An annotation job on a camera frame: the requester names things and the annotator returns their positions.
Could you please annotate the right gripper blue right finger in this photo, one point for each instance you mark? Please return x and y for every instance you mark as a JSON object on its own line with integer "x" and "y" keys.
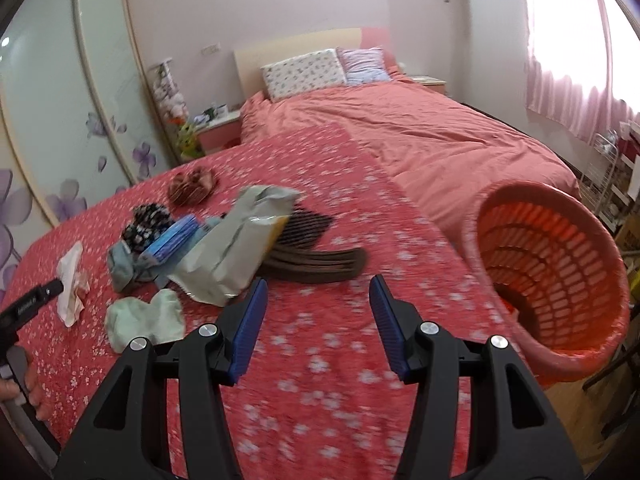
{"x": 391, "y": 317}

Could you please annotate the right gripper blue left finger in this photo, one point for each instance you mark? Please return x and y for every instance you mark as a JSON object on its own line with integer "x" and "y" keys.
{"x": 247, "y": 329}

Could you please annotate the white tissue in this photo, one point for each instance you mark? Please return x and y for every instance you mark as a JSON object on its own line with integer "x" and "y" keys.
{"x": 70, "y": 302}

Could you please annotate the light green sock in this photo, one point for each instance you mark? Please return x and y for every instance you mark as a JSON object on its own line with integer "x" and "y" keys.
{"x": 159, "y": 321}

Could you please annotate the black mesh cloth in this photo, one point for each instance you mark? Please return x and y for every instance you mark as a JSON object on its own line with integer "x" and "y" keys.
{"x": 304, "y": 228}

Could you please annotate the blue tissue pack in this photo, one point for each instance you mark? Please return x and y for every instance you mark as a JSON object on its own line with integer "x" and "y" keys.
{"x": 171, "y": 240}

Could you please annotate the grey sock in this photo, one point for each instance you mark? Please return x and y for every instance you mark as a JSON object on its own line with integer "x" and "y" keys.
{"x": 124, "y": 272}

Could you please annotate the black daisy scrunchie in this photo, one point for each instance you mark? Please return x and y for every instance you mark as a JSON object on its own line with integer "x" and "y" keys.
{"x": 149, "y": 221}

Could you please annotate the red plaid scrunchie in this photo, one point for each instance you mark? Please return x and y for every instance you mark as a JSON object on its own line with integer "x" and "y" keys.
{"x": 191, "y": 188}

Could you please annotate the person's left hand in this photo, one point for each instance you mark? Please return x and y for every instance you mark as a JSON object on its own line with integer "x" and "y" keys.
{"x": 9, "y": 390}

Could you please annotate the red floral tablecloth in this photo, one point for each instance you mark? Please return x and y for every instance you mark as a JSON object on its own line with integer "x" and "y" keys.
{"x": 319, "y": 400}

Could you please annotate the orange plastic laundry basket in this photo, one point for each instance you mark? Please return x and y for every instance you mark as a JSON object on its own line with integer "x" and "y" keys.
{"x": 554, "y": 273}

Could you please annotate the bed with salmon duvet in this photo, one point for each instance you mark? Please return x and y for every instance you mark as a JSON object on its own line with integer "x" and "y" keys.
{"x": 440, "y": 152}

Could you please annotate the green plush toy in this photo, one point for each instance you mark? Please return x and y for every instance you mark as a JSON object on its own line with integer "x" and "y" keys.
{"x": 188, "y": 144}

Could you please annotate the pink white nightstand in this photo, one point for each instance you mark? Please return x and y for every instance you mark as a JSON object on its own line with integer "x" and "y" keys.
{"x": 222, "y": 133}

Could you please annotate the sliding wardrobe with flowers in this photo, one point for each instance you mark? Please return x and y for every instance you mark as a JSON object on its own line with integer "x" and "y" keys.
{"x": 78, "y": 124}

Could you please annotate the white mug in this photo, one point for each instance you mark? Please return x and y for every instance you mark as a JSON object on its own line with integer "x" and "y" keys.
{"x": 221, "y": 111}

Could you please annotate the plush toy display tube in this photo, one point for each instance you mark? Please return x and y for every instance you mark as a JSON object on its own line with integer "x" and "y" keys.
{"x": 169, "y": 100}

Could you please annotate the right side nightstand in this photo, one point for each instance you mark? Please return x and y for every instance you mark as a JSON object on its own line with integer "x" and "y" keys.
{"x": 432, "y": 83}

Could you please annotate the pink striped pillow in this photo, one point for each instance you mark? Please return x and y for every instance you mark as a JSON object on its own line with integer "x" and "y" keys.
{"x": 363, "y": 66}

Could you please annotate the cluttered desk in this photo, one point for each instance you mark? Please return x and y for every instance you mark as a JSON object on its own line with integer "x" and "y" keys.
{"x": 620, "y": 207}

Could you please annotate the white floral pillow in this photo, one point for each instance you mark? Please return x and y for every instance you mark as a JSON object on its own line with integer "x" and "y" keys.
{"x": 303, "y": 73}

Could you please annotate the beige pink headboard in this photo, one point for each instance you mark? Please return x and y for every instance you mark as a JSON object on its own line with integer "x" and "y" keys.
{"x": 249, "y": 60}

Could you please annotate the pink curtain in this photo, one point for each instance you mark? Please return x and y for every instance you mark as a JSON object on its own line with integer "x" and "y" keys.
{"x": 582, "y": 64}

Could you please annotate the white wire rack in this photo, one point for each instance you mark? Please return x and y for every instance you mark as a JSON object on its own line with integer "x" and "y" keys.
{"x": 596, "y": 180}

